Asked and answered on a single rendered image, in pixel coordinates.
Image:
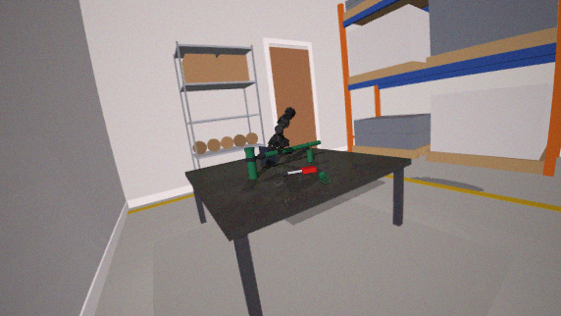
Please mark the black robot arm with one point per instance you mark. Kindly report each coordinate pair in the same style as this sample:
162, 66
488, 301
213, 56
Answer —
283, 122

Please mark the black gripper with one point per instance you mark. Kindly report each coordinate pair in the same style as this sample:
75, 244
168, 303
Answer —
277, 144

